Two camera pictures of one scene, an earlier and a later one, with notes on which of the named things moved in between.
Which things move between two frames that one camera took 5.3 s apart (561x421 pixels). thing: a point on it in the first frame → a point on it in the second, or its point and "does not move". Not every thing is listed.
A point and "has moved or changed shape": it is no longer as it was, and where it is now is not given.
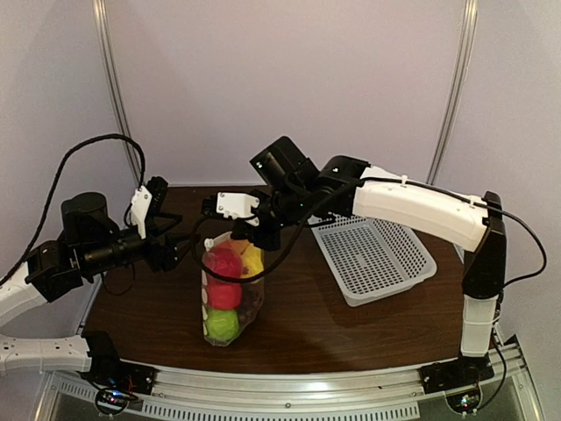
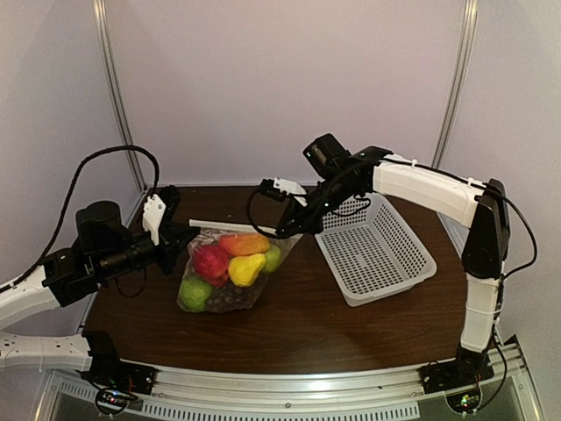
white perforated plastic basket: (371, 261) does not move
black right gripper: (255, 232) → (307, 215)
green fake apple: (223, 324) → (195, 293)
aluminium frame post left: (102, 17) does not move
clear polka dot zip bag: (232, 288) has moved or changed shape
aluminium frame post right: (468, 22) does not move
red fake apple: (223, 260) → (210, 262)
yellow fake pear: (252, 261) has moved or changed shape
